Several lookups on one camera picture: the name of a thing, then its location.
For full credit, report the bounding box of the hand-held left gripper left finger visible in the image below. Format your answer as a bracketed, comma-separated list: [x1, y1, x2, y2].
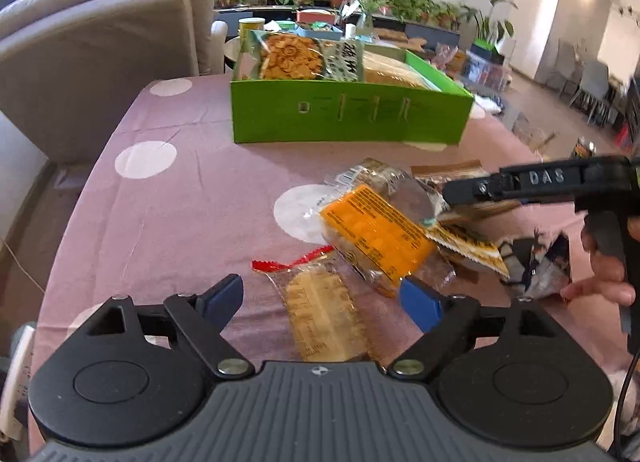
[80, 274, 253, 379]

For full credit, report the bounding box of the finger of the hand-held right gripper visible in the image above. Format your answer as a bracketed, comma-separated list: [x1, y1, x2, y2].
[442, 172, 523, 207]

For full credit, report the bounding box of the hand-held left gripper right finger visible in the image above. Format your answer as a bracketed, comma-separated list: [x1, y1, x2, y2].
[387, 277, 563, 379]

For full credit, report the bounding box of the brown snack packet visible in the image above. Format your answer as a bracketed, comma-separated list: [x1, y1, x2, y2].
[411, 160, 523, 223]

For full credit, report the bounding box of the yellow black print packet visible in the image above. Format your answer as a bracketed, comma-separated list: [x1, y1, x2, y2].
[429, 221, 511, 279]

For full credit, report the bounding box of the orange label cracker packet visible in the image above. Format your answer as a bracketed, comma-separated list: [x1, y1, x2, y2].
[305, 184, 456, 299]

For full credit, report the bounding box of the clear packet with barcode label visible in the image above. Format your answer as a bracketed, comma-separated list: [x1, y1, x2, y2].
[325, 158, 451, 227]

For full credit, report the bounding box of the clear biscuit packet red edge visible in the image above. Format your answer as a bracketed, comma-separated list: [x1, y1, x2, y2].
[250, 246, 373, 364]

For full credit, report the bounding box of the black and white foil packet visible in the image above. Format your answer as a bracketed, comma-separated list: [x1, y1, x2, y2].
[500, 231, 573, 301]

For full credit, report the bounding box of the green cardboard box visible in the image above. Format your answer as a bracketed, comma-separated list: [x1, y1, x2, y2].
[230, 30, 476, 153]

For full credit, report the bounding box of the beige snack packet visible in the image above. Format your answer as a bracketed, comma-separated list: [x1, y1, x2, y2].
[362, 50, 433, 90]

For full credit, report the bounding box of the black and white print packet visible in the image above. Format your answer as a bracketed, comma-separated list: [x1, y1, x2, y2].
[322, 39, 365, 82]

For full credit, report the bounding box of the golden crackers packet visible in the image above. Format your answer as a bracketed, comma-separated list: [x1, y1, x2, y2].
[235, 32, 326, 82]

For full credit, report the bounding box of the person's right hand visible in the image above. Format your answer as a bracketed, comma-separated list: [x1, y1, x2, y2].
[560, 223, 637, 307]

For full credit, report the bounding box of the grey chair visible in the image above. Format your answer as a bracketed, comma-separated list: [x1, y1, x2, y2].
[570, 59, 622, 126]
[545, 39, 576, 88]

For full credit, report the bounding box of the pink dotted tablecloth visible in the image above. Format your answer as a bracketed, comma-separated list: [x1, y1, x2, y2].
[27, 74, 640, 462]

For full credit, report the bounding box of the clear storage bin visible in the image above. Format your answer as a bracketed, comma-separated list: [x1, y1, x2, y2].
[460, 52, 514, 92]

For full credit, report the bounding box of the open cardboard box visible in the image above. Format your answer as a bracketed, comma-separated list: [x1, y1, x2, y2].
[372, 29, 426, 50]

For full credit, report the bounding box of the glass vase with plant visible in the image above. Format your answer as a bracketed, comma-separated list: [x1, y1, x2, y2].
[350, 0, 382, 40]

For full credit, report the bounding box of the teal basket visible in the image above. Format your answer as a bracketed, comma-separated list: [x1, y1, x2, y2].
[295, 24, 346, 40]

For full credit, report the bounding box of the white plastic object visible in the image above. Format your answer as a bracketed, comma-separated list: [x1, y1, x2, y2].
[0, 326, 37, 443]

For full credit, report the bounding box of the orange box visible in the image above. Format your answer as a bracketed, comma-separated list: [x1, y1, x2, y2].
[296, 9, 341, 25]

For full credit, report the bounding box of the beige sofa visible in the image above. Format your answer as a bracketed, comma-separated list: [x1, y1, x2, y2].
[0, 0, 228, 165]

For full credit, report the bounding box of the dark television cabinet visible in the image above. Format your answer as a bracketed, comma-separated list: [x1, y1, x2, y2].
[215, 4, 461, 42]

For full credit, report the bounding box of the yellow canister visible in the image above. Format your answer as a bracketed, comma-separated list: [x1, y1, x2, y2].
[238, 16, 266, 42]

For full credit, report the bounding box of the white cable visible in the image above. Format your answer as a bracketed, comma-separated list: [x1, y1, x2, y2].
[0, 237, 47, 293]

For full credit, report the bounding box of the black cable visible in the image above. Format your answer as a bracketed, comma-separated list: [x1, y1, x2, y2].
[611, 356, 640, 462]

